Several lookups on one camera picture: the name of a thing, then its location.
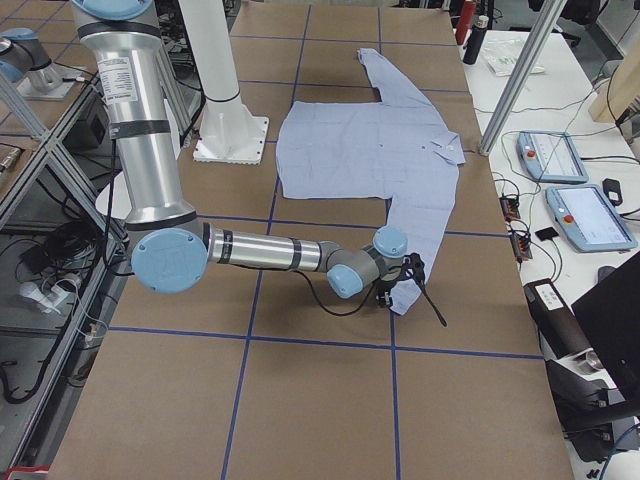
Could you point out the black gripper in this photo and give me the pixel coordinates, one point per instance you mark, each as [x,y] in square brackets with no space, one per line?
[385,290]

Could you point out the light blue striped shirt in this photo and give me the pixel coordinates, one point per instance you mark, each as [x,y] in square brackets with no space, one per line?
[398,149]

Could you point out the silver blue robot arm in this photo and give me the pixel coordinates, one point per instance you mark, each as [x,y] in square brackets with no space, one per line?
[172,246]

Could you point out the lower teach pendant tablet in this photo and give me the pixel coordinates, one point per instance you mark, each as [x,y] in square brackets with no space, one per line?
[588,219]

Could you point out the teach pendant tablet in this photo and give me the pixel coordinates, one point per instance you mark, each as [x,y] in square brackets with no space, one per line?
[588,219]
[550,157]

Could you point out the upper teach pendant tablet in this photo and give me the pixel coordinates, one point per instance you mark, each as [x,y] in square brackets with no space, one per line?
[550,157]

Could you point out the black monitor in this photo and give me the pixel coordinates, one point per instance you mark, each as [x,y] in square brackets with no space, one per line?
[608,315]

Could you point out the clear plastic bag green print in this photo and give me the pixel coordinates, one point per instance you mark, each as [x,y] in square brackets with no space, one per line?
[502,55]

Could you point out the black water bottle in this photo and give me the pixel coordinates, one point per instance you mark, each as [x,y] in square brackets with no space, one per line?
[475,40]

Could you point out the red water bottle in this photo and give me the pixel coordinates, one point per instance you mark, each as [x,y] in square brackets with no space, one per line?
[465,21]

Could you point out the aluminium frame post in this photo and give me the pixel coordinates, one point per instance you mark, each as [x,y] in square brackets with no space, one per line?
[533,46]

